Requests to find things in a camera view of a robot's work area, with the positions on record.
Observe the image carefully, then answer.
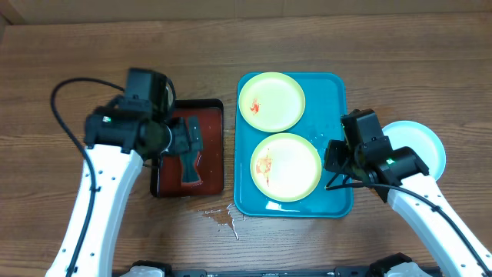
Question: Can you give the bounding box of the dark teal sponge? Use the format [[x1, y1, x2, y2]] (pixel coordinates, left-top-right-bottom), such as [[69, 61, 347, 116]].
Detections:
[[180, 151, 201, 185]]

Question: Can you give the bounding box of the yellow-green plate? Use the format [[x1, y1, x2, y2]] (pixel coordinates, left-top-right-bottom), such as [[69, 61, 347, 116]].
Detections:
[[250, 133, 322, 202], [238, 72, 306, 132]]

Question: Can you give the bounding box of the light blue plate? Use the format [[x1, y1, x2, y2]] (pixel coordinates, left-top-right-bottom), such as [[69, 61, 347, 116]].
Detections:
[[382, 121, 447, 181]]

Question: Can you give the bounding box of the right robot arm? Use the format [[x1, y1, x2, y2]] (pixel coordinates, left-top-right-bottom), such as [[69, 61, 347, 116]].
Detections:
[[324, 136, 491, 276]]

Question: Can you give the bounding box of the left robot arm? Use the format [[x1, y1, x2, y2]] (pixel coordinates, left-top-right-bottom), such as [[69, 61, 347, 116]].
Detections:
[[47, 106, 204, 276]]

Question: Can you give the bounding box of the black tray with red water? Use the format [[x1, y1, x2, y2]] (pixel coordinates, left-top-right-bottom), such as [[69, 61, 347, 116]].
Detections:
[[150, 98, 224, 198]]

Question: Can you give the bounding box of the teal plastic serving tray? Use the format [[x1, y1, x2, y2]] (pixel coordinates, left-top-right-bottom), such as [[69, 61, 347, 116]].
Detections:
[[234, 72, 354, 219]]

